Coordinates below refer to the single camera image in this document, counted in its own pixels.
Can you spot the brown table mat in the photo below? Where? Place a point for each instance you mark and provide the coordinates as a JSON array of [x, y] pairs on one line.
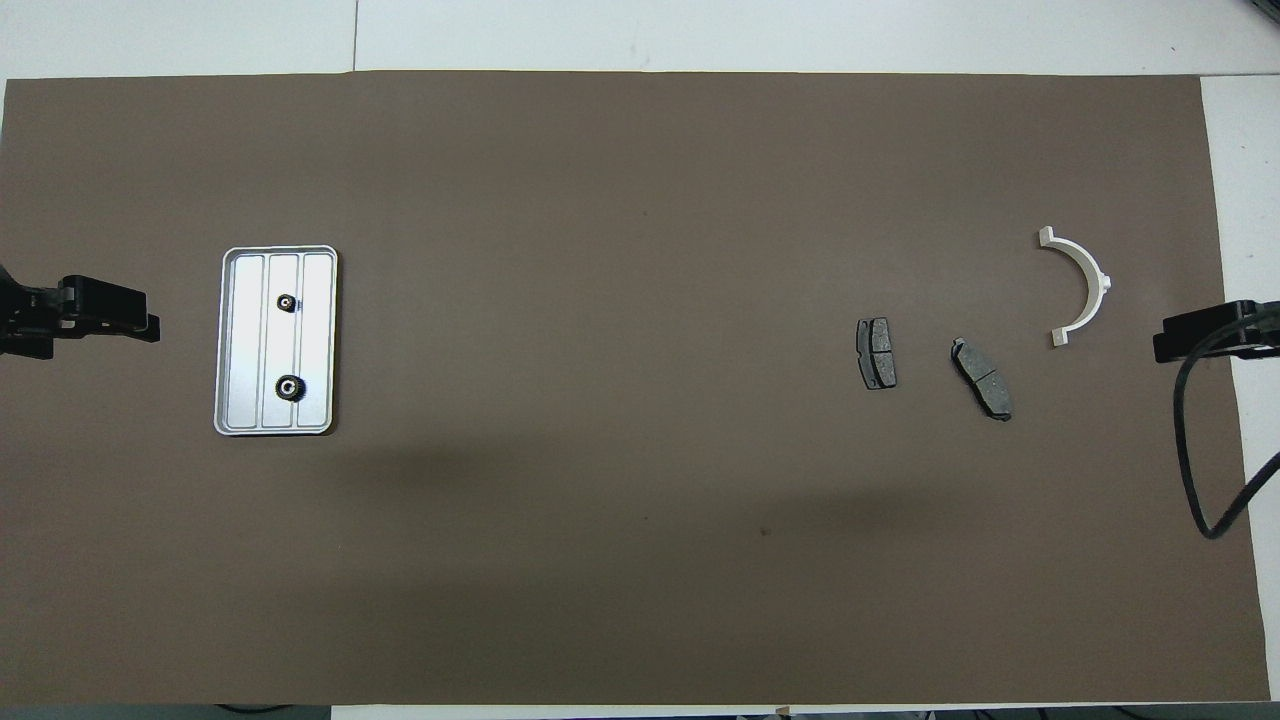
[[640, 150]]

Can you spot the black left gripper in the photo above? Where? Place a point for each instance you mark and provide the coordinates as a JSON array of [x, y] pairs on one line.
[[25, 320]]

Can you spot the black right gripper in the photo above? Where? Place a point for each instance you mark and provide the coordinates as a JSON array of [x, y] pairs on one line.
[[1262, 335]]

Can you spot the silver metal tray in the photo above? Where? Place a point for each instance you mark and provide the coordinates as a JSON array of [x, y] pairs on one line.
[[250, 340]]

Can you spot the large black bearing gear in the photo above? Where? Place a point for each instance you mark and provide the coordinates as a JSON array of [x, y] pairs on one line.
[[290, 386]]

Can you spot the small black bearing gear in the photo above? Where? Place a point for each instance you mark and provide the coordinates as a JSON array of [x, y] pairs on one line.
[[287, 301]]

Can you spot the small rectangular brake pad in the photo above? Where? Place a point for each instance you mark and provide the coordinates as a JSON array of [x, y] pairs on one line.
[[877, 353]]

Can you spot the large grey brake pad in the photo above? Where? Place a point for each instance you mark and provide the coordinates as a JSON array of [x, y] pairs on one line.
[[983, 378]]

